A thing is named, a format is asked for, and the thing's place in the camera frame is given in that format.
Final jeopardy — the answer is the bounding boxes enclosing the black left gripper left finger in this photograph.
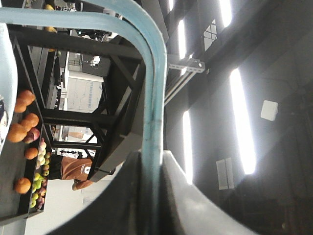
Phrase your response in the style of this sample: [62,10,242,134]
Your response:
[50,152,153,235]

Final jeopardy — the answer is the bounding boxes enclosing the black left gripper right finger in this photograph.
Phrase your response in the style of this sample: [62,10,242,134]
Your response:
[159,150,255,235]

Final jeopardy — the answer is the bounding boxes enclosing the light blue plastic shopping basket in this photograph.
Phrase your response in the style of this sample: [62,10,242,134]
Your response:
[0,0,167,235]

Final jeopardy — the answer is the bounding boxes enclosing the person in brown shirt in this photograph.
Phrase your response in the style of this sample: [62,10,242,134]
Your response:
[48,154,93,190]

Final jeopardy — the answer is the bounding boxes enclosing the apples on stand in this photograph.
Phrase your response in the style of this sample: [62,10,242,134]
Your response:
[24,126,52,213]

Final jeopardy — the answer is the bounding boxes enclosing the ceiling light strip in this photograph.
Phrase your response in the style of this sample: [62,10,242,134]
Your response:
[229,69,256,174]

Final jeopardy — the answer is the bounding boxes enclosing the black fruit display stand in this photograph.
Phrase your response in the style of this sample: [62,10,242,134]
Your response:
[0,24,147,226]

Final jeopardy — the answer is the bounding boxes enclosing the oranges on stand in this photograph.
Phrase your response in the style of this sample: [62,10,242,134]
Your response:
[7,90,40,194]

